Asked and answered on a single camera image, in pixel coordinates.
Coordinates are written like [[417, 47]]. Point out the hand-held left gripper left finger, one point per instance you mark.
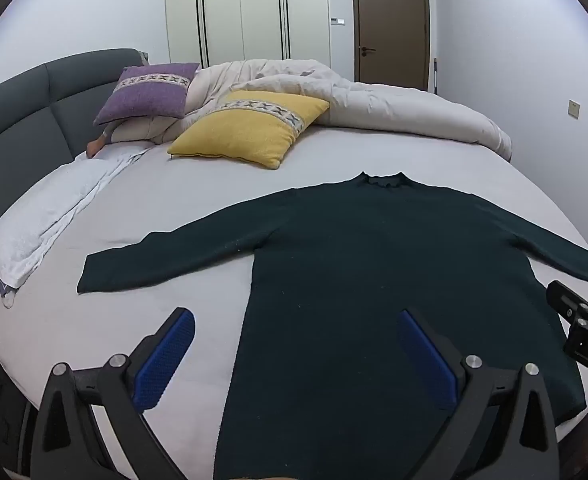
[[166, 360]]

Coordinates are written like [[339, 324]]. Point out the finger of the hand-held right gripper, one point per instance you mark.
[[564, 297]]

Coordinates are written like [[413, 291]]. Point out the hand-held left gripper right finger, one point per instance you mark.
[[426, 360]]

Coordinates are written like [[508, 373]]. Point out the dark green sweater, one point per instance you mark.
[[349, 260]]

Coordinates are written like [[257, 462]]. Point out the bed with white sheet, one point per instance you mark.
[[174, 220]]

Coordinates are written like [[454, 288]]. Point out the white folded blanket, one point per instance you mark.
[[39, 220]]

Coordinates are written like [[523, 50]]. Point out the white bed pillow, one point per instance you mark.
[[139, 132]]

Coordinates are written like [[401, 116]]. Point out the yellow throw pillow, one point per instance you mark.
[[239, 130]]

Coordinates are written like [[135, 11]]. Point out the beige duvet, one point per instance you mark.
[[374, 105]]

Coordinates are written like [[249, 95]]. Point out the purple throw pillow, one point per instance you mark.
[[144, 95]]

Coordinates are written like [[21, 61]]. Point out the grey padded headboard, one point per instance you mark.
[[19, 135]]

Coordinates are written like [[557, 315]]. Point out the brown door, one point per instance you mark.
[[389, 20]]

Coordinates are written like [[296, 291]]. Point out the cream wardrobe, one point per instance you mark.
[[244, 10]]

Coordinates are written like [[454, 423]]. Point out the wall socket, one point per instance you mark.
[[574, 108]]

